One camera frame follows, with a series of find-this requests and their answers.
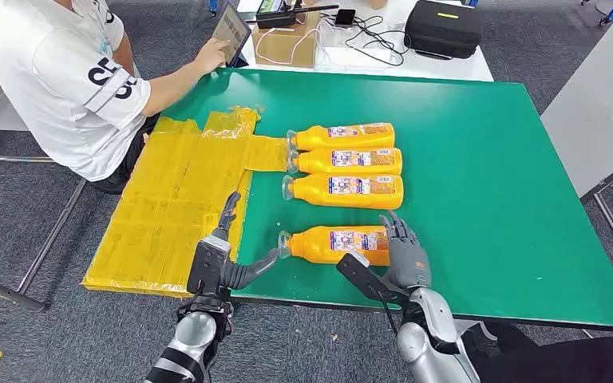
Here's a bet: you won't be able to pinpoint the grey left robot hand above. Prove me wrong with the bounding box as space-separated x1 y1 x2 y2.
213 191 281 290

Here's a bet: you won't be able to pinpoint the black radio with antenna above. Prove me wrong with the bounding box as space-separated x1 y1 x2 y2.
255 0 340 30

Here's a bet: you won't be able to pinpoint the dark tablet computer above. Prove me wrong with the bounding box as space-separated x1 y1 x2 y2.
211 1 252 69

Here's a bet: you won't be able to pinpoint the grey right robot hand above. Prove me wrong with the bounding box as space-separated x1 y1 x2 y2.
379 211 433 292

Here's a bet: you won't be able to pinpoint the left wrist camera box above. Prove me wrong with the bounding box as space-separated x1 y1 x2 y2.
187 236 232 295

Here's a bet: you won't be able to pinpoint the white table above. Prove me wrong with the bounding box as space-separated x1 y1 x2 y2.
215 0 494 83

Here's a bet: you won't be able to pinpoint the white cable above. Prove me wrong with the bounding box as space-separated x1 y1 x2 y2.
255 26 321 66

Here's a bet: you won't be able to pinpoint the brown cardboard box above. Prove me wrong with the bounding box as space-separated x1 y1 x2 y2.
251 10 322 69

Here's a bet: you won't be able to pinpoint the black right camera cable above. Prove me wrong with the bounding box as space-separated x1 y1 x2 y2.
378 295 400 335

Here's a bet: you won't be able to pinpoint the clear plastic box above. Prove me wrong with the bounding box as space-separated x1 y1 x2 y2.
314 18 408 71

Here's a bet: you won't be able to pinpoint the black tangled cables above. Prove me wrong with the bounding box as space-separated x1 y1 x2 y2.
319 14 410 68

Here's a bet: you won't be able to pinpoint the person's right hand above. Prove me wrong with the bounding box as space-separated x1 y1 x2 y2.
192 37 232 75

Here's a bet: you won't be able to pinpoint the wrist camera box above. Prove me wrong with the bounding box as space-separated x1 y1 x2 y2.
335 251 408 308
187 236 232 295

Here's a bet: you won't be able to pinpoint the yellow taped cardboard mat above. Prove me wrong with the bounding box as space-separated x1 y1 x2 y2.
81 105 290 300

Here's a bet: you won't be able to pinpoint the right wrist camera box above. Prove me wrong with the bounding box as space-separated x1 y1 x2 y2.
335 251 408 308

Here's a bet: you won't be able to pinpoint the black carrying case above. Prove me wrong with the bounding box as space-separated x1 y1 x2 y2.
404 0 483 60

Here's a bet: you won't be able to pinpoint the orange detergent bottle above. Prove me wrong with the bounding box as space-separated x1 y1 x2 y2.
287 122 396 152
277 225 391 267
281 173 405 211
287 147 404 176

